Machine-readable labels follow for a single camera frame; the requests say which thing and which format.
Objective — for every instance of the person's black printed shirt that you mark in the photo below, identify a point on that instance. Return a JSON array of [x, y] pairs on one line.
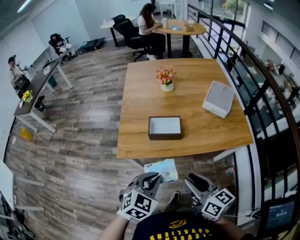
[[178, 225]]

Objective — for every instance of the yellow flowers in pot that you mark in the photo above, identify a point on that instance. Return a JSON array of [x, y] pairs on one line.
[[27, 95]]

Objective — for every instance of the dark long desk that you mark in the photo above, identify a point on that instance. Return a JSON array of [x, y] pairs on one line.
[[39, 86]]

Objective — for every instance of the white round table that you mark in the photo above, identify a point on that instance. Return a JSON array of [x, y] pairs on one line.
[[110, 23]]

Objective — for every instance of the pale blue white packet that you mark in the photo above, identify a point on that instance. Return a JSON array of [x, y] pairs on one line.
[[161, 167]]

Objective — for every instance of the small blue flat item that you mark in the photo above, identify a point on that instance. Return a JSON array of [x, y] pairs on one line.
[[175, 27]]

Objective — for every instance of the person's left forearm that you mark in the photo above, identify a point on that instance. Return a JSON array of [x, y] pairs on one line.
[[114, 228]]

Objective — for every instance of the black gaming chair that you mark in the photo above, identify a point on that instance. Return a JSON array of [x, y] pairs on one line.
[[55, 43]]

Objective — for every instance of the round wooden table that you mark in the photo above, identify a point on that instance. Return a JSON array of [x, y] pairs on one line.
[[185, 29]]

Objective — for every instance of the black folded cart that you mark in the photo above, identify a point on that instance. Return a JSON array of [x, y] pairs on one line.
[[92, 44]]

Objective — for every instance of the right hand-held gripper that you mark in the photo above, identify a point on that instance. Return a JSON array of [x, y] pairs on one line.
[[214, 201]]

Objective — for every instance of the white square table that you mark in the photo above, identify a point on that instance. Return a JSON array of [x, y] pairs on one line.
[[167, 5]]

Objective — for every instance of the white storage basket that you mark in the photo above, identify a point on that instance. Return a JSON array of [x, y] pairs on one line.
[[219, 99]]

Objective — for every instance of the black office chair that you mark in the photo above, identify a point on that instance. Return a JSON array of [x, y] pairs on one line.
[[127, 32]]

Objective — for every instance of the pink flowers in white pot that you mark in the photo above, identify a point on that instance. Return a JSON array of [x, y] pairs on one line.
[[166, 78]]

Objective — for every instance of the white cup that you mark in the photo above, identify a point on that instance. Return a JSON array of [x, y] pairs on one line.
[[164, 23]]

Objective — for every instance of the dark display screen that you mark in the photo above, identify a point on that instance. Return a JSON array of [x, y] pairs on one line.
[[280, 214]]

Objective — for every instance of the yellow floor object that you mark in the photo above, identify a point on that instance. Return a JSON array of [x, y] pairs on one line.
[[27, 134]]

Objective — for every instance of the person's right forearm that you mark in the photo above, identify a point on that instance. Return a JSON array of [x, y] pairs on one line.
[[234, 230]]

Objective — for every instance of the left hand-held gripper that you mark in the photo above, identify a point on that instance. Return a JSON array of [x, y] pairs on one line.
[[138, 204]]

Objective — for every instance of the person's dark shoe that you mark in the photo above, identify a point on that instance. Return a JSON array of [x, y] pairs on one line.
[[174, 199]]

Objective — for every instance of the wooden tissue box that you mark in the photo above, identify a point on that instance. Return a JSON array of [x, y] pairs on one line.
[[189, 27]]

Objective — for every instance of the brown container with white inside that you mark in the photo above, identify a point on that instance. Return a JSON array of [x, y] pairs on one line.
[[165, 127]]

